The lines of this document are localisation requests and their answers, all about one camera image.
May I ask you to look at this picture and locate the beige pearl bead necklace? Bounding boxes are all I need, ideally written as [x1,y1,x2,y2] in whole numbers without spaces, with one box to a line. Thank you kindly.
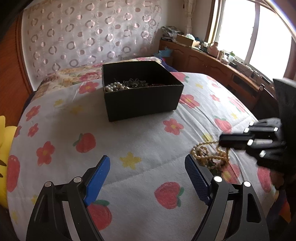
[191,141,231,171]

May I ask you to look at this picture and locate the black jewelry box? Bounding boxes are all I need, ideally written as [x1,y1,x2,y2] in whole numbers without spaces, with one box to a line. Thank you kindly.
[102,61,184,122]

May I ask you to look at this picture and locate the stack of papers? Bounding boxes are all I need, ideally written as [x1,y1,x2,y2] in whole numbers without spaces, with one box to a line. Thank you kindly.
[161,26,184,40]

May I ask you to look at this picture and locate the wooden window sill cabinet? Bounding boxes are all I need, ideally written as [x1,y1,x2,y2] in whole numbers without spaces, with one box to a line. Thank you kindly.
[158,39,265,110]

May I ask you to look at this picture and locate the yellow plush toy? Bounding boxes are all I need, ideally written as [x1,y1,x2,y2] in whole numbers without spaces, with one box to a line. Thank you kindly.
[0,115,16,209]

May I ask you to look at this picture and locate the navy blue blanket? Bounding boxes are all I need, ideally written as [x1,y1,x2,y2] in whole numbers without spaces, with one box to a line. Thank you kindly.
[162,60,178,72]

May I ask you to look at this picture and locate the rose floral quilt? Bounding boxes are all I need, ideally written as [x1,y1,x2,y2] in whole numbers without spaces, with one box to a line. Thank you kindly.
[31,56,163,103]

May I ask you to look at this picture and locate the cardboard box on cabinet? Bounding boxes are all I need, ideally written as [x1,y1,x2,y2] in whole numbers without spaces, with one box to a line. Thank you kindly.
[176,35,200,47]

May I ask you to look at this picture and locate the person's right hand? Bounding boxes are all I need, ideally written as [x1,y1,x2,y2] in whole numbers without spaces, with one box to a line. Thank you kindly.
[269,170,285,191]

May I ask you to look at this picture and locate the sheer circle pattern curtain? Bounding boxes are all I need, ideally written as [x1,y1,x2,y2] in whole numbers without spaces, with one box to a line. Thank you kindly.
[23,1,162,79]

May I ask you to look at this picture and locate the blue plastic bag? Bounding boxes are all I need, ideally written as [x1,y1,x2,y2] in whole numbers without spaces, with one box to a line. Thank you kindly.
[154,47,173,58]

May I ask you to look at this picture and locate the window with frame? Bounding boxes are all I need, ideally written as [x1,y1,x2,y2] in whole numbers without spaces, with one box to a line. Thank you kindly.
[207,1,295,80]

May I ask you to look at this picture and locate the flower strawberry print blanket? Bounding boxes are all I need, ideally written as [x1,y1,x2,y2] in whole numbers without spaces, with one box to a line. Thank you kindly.
[6,72,278,241]

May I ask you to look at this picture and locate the pink bottle on sill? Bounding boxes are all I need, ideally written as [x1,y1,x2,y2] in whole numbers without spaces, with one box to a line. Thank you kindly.
[208,41,219,58]

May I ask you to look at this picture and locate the white pearl necklace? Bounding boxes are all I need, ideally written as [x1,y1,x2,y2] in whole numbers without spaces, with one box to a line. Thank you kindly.
[104,81,130,93]

